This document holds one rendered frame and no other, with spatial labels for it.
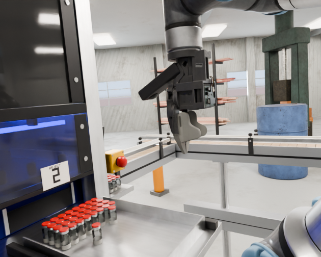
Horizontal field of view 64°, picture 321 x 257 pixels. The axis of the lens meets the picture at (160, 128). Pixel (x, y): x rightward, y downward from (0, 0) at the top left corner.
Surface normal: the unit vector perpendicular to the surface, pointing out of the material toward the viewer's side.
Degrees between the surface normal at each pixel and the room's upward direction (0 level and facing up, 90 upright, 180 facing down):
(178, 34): 90
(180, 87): 90
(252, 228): 90
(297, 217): 21
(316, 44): 90
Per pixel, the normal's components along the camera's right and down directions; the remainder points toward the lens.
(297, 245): -0.57, -0.63
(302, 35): 0.31, 0.09
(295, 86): -0.95, 0.11
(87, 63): 0.85, 0.00
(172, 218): -0.53, 0.14
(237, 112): 0.00, 0.12
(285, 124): -0.26, 0.14
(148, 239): -0.07, -0.99
